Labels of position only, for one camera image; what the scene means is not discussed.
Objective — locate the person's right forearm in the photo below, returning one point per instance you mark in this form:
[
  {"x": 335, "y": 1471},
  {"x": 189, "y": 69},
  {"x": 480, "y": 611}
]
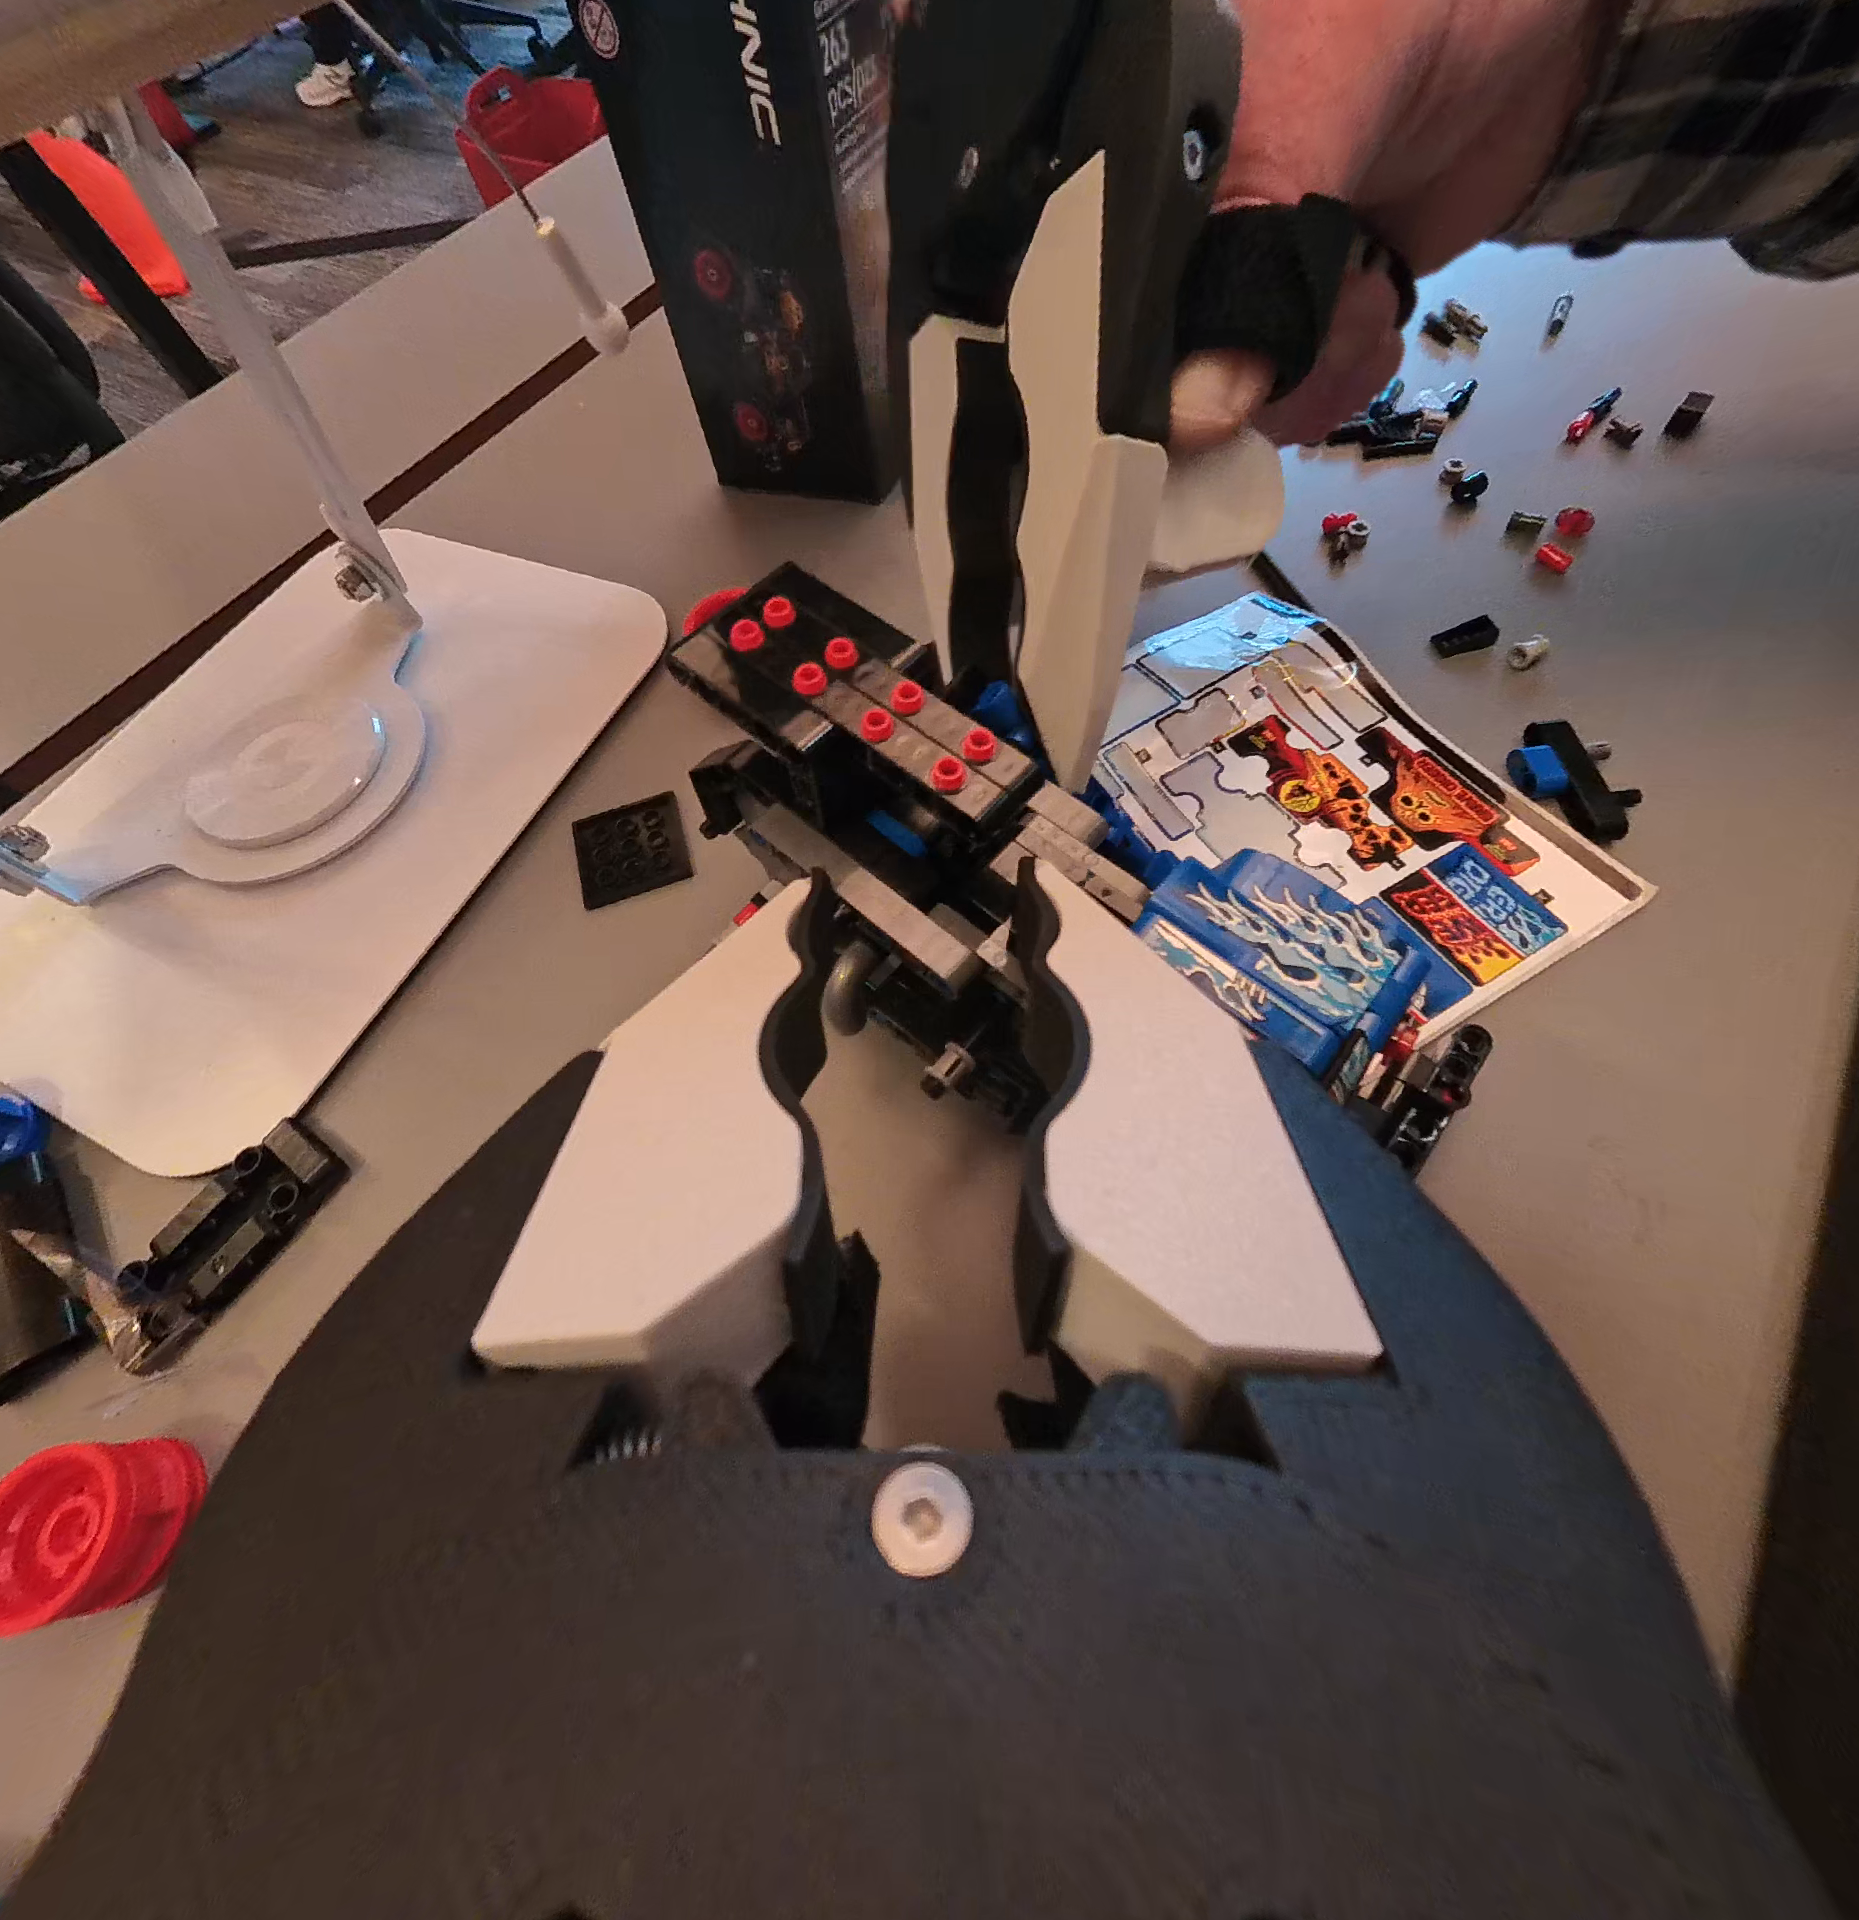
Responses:
[{"x": 1739, "y": 121}]

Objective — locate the toy brick truck model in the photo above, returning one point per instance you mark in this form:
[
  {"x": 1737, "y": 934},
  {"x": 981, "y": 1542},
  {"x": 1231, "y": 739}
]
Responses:
[{"x": 869, "y": 720}]

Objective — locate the white book stand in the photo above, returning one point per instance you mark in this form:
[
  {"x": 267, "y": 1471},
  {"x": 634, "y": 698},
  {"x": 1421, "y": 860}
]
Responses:
[{"x": 465, "y": 674}]

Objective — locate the colourful sticker sheet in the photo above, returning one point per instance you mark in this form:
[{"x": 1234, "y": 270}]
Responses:
[{"x": 1468, "y": 840}]

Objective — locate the red floor bin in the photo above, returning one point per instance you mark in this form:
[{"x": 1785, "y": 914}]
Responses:
[{"x": 531, "y": 126}]

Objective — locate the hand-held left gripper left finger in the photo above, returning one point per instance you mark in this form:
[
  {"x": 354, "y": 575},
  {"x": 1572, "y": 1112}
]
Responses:
[{"x": 644, "y": 1201}]

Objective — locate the black cylinder brick piece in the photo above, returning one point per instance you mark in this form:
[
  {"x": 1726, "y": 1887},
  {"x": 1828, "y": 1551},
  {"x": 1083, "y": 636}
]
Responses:
[{"x": 13, "y": 1288}]

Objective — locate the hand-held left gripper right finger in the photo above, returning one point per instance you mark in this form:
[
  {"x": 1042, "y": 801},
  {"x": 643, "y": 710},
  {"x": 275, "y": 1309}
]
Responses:
[{"x": 1214, "y": 1201}]

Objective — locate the orange floor cone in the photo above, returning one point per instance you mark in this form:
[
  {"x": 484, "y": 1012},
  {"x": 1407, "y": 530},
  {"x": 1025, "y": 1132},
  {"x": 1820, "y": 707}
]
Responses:
[{"x": 118, "y": 225}]

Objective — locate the black studded plate piece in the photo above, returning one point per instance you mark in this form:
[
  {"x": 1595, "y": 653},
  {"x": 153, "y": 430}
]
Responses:
[{"x": 248, "y": 1207}]

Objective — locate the person's right hand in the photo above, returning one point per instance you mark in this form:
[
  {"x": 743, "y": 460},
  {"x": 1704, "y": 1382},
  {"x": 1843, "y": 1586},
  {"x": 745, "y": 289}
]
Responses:
[{"x": 1439, "y": 106}]

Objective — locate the black square plate piece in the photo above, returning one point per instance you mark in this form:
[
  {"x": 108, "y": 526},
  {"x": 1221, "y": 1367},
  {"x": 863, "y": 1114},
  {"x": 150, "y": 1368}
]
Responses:
[{"x": 634, "y": 850}]

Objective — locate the scattered small brick pieces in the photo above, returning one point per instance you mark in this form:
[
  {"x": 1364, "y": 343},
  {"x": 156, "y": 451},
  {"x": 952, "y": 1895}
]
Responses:
[{"x": 1463, "y": 638}]

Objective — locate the black toy set box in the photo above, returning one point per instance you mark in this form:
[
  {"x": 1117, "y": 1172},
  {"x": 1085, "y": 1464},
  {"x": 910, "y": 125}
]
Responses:
[{"x": 764, "y": 301}]

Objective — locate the blue skull sticker panel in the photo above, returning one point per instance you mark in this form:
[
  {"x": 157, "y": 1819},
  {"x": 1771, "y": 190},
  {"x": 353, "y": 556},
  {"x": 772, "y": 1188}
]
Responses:
[{"x": 1001, "y": 707}]

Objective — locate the red wheel rim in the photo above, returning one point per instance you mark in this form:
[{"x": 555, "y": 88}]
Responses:
[
  {"x": 73, "y": 1529},
  {"x": 705, "y": 613}
]

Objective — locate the black office chair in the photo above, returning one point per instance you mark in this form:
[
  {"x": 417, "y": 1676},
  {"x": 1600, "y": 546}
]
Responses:
[{"x": 28, "y": 373}]

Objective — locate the black and blue brick piece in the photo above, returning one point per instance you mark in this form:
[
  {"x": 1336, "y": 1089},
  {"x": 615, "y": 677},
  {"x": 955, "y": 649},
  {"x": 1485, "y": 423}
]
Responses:
[{"x": 1574, "y": 773}]

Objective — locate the small clear parts bag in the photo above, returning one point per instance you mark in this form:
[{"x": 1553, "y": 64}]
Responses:
[{"x": 104, "y": 1303}]

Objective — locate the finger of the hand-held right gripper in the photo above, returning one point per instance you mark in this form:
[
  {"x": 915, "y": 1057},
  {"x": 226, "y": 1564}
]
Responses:
[
  {"x": 1086, "y": 524},
  {"x": 930, "y": 448}
]

